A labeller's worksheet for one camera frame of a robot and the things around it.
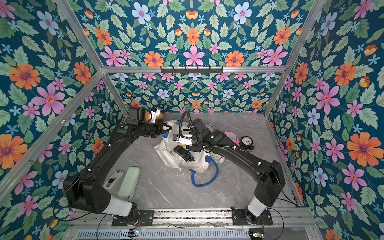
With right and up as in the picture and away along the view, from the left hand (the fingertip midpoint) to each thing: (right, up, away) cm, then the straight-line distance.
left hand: (172, 126), depth 75 cm
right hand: (+10, -5, +5) cm, 12 cm away
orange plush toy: (-7, +5, -1) cm, 9 cm away
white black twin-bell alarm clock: (+25, -20, +15) cm, 35 cm away
